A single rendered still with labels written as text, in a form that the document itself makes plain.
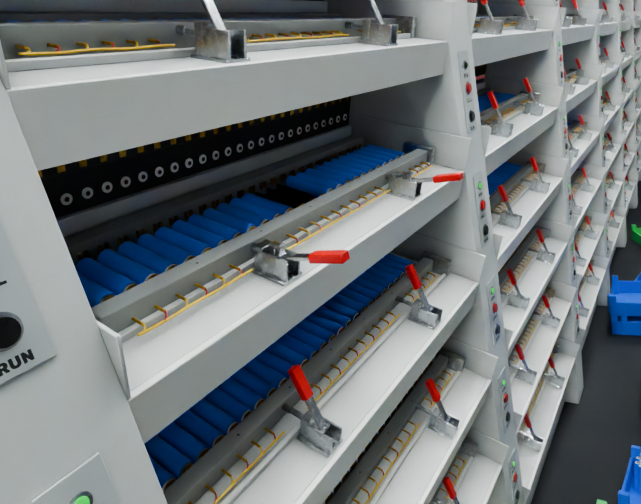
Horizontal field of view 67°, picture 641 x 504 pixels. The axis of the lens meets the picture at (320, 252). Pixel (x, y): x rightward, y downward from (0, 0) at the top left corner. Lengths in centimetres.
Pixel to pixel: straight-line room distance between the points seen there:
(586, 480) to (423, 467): 85
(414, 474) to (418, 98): 56
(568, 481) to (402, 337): 95
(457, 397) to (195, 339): 59
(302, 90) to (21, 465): 36
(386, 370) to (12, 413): 43
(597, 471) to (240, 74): 141
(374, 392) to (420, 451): 21
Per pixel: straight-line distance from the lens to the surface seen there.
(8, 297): 30
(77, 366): 32
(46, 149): 32
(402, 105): 82
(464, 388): 90
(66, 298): 31
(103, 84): 33
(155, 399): 36
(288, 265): 45
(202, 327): 39
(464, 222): 82
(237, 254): 44
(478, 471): 103
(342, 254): 39
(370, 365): 63
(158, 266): 44
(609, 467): 161
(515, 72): 148
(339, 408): 57
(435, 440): 81
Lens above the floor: 108
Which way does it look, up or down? 17 degrees down
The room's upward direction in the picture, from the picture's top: 13 degrees counter-clockwise
